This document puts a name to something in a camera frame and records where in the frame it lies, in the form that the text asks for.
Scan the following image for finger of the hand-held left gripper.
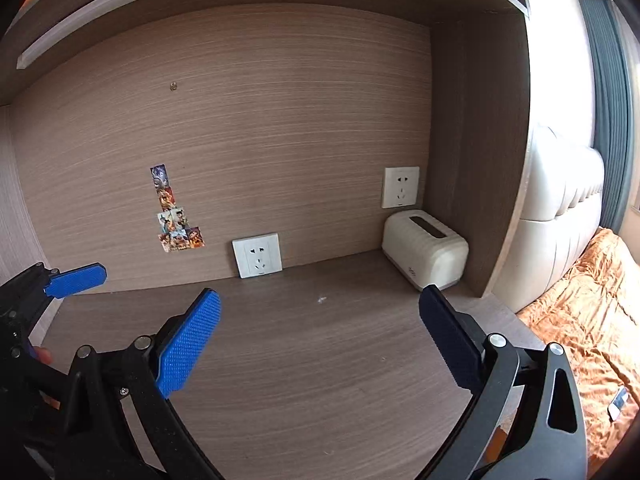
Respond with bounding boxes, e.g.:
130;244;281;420
0;262;107;331

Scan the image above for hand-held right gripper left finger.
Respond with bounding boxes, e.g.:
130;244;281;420
62;287;223;480

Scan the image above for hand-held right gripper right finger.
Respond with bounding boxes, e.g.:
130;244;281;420
417;284;587;480

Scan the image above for cream tissue box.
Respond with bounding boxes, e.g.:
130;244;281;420
381;210;470;292

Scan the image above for colourful sticker strip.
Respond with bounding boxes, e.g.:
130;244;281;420
150;164;206;253

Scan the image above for orange blanket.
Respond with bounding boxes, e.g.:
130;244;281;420
515;227;640;461

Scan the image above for white padded headboard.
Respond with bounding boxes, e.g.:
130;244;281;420
515;125;606;313

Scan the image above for smartphone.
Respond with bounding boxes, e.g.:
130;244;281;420
607;389;630;422

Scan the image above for grey-blue curtain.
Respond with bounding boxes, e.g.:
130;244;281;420
577;0;636;231

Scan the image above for white shelf board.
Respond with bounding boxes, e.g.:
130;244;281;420
16;0;388;70

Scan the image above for white wall socket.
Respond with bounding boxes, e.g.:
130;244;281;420
381;166;421;209
231;232;283;279

